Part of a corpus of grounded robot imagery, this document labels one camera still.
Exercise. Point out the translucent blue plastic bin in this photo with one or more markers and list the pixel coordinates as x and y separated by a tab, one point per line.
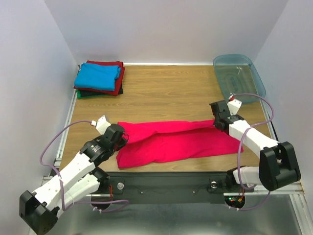
236	74

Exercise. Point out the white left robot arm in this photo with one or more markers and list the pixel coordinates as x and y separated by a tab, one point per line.
42	208

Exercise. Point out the folded dark red t shirt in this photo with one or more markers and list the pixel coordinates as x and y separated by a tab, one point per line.
118	82

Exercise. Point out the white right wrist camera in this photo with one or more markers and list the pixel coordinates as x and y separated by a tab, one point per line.
233	105

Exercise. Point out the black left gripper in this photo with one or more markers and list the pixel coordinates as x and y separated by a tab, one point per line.
122	143

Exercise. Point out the pink red t shirt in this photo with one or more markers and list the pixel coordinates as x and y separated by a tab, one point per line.
168	141

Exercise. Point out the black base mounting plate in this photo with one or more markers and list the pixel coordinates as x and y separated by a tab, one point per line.
167	187

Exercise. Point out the folded green t shirt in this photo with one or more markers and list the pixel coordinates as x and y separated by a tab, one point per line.
81	94

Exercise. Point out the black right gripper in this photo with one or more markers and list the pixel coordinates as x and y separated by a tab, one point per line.
218	125

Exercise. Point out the folded black t shirt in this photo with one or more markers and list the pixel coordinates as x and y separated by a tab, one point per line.
113	93

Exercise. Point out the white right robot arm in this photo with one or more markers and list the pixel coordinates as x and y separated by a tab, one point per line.
278	165

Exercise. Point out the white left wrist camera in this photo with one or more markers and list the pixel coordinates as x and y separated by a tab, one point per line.
102	123

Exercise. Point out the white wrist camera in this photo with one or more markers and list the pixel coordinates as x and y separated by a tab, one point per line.
233	105
102	123

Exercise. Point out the folded blue t shirt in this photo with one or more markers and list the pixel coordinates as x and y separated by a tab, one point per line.
97	77

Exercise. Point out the aluminium frame rail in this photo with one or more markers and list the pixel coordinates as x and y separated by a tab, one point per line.
59	141

